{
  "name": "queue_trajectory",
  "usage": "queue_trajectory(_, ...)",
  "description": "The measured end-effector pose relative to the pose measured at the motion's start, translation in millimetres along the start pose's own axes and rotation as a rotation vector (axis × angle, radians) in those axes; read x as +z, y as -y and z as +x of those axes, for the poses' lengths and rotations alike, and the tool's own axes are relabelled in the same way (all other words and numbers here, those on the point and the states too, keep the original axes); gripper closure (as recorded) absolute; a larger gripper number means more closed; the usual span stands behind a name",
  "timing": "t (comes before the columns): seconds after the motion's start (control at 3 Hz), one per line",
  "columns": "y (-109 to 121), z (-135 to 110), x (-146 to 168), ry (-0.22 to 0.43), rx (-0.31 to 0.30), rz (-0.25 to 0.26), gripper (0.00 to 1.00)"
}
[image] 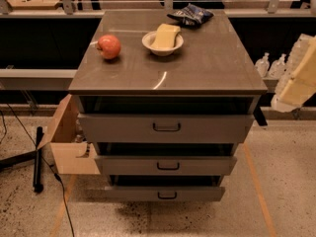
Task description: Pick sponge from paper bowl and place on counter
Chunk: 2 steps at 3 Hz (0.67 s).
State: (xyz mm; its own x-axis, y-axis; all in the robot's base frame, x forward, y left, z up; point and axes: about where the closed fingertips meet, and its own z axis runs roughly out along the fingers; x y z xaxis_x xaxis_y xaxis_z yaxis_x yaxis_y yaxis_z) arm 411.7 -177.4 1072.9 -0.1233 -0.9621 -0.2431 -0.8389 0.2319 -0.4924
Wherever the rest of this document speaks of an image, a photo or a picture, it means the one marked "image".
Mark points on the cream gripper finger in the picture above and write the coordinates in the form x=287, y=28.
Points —
x=299, y=82

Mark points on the yellow sponge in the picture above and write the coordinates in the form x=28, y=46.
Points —
x=165, y=36

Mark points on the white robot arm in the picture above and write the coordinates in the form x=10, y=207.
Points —
x=276, y=104

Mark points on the white paper bowl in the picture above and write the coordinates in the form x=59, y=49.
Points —
x=149, y=38

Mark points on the right clear sanitizer bottle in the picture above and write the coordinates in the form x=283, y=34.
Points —
x=277, y=68

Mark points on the clear sanitizer bottle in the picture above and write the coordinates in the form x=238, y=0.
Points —
x=262, y=65
x=277, y=68

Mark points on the left clear sanitizer bottle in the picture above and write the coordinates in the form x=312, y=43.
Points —
x=262, y=65

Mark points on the blue chip bag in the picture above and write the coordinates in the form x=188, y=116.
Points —
x=191, y=15

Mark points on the grey drawer cabinet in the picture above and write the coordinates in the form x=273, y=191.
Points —
x=210, y=75

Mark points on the red apple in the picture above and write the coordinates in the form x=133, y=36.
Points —
x=109, y=46

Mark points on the top grey drawer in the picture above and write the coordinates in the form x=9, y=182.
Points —
x=165, y=129

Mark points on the grey drawer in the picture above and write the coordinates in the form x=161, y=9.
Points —
x=166, y=165
x=165, y=193
x=165, y=129

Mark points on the middle grey drawer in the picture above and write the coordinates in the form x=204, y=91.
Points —
x=166, y=165

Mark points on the bottom grey drawer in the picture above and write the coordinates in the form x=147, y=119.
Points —
x=165, y=193

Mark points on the open cardboard box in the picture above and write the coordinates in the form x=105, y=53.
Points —
x=71, y=156

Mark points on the black stand base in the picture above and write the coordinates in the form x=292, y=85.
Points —
x=35, y=157

